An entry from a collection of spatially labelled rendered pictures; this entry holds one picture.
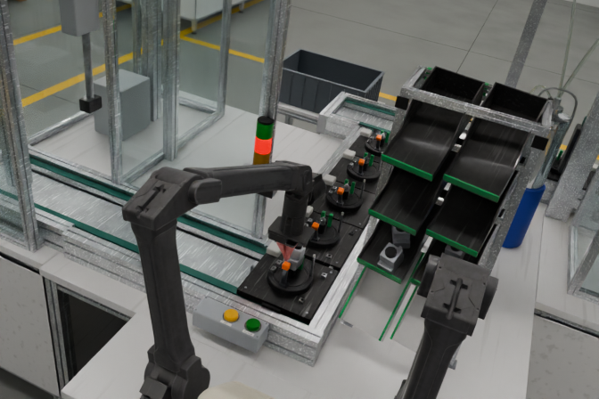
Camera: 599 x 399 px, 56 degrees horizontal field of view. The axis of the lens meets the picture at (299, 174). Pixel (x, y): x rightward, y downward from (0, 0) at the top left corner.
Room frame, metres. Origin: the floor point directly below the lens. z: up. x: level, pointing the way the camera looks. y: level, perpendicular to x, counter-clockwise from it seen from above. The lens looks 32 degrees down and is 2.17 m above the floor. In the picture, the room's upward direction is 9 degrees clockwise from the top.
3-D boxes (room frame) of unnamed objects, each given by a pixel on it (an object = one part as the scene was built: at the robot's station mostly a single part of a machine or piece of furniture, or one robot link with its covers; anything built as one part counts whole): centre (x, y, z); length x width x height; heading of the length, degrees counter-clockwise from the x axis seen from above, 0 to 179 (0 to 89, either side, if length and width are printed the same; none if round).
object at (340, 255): (1.55, -0.10, 1.01); 0.24 x 0.24 x 0.13; 71
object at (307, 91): (3.45, -0.09, 0.73); 0.62 x 0.42 x 0.23; 71
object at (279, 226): (1.11, 0.00, 1.34); 0.10 x 0.07 x 0.07; 71
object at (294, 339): (1.26, 0.29, 0.91); 0.89 x 0.06 x 0.11; 71
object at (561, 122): (1.88, -0.85, 1.32); 0.14 x 0.14 x 0.38
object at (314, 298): (1.31, -0.02, 0.96); 0.24 x 0.24 x 0.02; 71
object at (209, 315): (1.13, 0.13, 0.93); 0.21 x 0.07 x 0.06; 71
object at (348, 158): (2.02, -0.26, 1.01); 0.24 x 0.24 x 0.13; 71
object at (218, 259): (1.43, 0.26, 0.91); 0.84 x 0.28 x 0.10; 71
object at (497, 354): (1.73, -0.16, 0.84); 1.50 x 1.41 x 0.03; 71
